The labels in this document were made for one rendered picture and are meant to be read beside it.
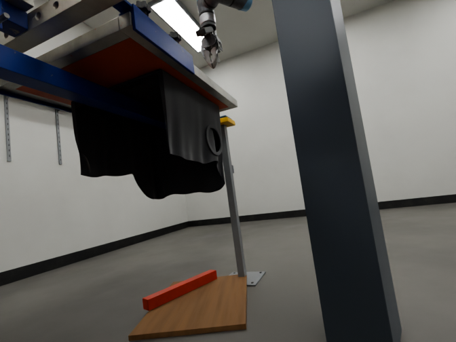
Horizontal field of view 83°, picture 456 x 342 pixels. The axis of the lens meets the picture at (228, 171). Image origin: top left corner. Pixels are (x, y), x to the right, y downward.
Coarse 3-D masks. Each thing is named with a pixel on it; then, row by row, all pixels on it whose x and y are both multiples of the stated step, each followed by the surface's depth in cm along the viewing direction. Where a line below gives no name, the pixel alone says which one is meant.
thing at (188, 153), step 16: (160, 80) 88; (176, 80) 96; (176, 96) 94; (192, 96) 106; (176, 112) 93; (192, 112) 104; (208, 112) 118; (176, 128) 93; (192, 128) 103; (208, 128) 115; (176, 144) 92; (192, 144) 103; (208, 144) 112; (192, 160) 102; (208, 160) 113
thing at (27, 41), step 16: (64, 0) 63; (80, 0) 61; (96, 0) 61; (112, 0) 62; (32, 16) 68; (48, 16) 65; (64, 16) 65; (80, 16) 66; (0, 32) 73; (32, 32) 69; (48, 32) 70; (16, 48) 74
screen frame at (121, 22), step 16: (128, 16) 66; (96, 32) 70; (112, 32) 68; (128, 32) 68; (64, 48) 74; (80, 48) 72; (96, 48) 73; (64, 64) 79; (176, 64) 87; (0, 80) 86; (192, 80) 100; (208, 80) 107; (32, 96) 96; (224, 96) 121
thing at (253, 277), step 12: (228, 120) 153; (228, 144) 159; (228, 156) 156; (228, 168) 155; (228, 180) 155; (228, 192) 155; (240, 240) 152; (240, 252) 150; (240, 264) 150; (240, 276) 150; (252, 276) 151
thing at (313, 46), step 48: (288, 0) 85; (336, 0) 86; (288, 48) 85; (336, 48) 76; (288, 96) 85; (336, 96) 76; (336, 144) 76; (336, 192) 76; (336, 240) 76; (384, 240) 83; (336, 288) 77; (384, 288) 70; (336, 336) 77; (384, 336) 69
